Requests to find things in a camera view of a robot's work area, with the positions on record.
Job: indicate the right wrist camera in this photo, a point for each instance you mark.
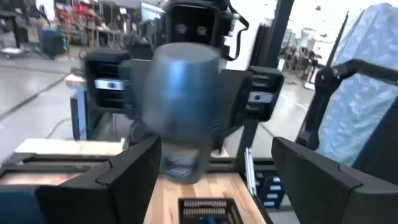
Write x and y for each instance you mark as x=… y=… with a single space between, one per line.
x=192 y=18

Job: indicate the black plastic basket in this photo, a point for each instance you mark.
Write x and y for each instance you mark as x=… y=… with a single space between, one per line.
x=237 y=214

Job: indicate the blue bin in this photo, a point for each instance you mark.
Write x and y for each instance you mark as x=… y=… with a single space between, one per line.
x=53 y=42

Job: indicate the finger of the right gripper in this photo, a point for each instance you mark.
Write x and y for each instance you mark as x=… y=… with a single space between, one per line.
x=140 y=90
x=233 y=99

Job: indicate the grey roll-on deodorant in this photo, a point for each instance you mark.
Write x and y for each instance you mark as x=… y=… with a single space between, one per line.
x=182 y=93

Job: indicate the blue plastic wrapped bundle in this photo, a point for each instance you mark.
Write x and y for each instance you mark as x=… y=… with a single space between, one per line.
x=367 y=93

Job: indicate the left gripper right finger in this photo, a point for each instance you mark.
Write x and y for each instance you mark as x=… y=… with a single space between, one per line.
x=326 y=199

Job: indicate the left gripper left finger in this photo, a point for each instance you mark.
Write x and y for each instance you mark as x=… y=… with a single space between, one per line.
x=124 y=193

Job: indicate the blue-grey table frame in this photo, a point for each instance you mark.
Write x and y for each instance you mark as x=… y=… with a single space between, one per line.
x=81 y=115

